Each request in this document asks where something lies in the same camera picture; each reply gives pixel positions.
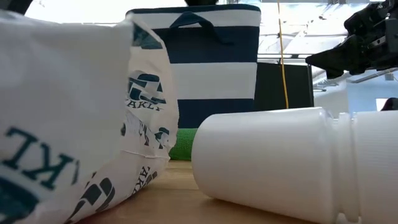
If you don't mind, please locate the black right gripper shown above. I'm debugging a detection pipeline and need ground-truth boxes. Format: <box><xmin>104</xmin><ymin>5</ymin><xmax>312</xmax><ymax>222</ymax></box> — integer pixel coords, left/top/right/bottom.
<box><xmin>305</xmin><ymin>0</ymin><xmax>398</xmax><ymax>80</ymax></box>

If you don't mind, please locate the small white block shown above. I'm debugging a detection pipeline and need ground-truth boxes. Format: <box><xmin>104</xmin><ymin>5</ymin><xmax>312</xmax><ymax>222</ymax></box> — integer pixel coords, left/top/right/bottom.
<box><xmin>190</xmin><ymin>106</ymin><xmax>398</xmax><ymax>224</ymax></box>

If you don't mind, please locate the navy white striped fabric basket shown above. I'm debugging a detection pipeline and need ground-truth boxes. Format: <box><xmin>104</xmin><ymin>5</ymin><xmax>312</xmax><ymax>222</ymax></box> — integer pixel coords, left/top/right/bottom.
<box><xmin>126</xmin><ymin>3</ymin><xmax>262</xmax><ymax>129</ymax></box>

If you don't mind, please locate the yellow hanging cable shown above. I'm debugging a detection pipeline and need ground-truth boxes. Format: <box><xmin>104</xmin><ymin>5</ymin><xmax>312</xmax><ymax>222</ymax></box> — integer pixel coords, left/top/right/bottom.
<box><xmin>277</xmin><ymin>0</ymin><xmax>290</xmax><ymax>110</ymax></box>

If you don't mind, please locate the white bright screen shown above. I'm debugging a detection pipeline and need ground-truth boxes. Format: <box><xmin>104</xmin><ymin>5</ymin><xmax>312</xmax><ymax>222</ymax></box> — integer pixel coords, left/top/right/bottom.
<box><xmin>375</xmin><ymin>98</ymin><xmax>389</xmax><ymax>111</ymax></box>

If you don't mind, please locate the black partition panel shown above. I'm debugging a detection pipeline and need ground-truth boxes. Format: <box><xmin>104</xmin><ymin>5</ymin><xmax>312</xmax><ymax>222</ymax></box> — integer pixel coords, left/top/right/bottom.
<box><xmin>254</xmin><ymin>62</ymin><xmax>315</xmax><ymax>112</ymax></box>

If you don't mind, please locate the white teal-printed wipes pack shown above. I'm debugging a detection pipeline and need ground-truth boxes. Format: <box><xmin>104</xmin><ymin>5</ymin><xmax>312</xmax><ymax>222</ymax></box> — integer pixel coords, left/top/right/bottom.
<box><xmin>0</xmin><ymin>9</ymin><xmax>180</xmax><ymax>224</ymax></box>

